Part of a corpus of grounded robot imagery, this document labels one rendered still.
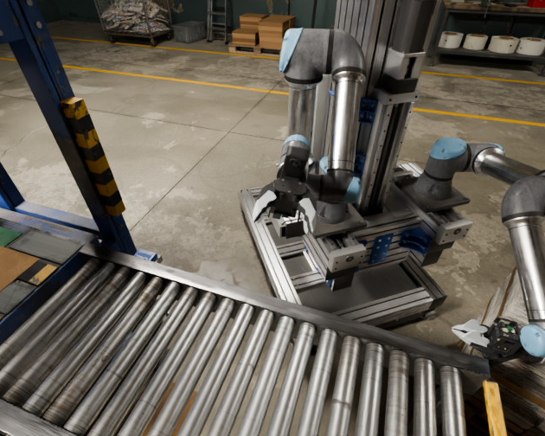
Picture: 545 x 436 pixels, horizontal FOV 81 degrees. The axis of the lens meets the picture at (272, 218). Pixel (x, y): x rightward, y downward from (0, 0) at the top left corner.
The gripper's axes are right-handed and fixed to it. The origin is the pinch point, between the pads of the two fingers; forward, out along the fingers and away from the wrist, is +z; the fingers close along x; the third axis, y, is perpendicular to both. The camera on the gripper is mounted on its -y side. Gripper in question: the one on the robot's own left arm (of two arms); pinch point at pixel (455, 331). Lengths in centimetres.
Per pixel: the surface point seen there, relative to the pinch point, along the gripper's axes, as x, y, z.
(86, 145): -5, 37, 125
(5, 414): 61, 4, 104
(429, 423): 29.7, 3.5, 9.0
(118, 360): 41, 4, 87
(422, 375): 18.7, 3.3, 10.4
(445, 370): 15.1, 2.9, 4.5
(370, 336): 12.0, 3.5, 24.3
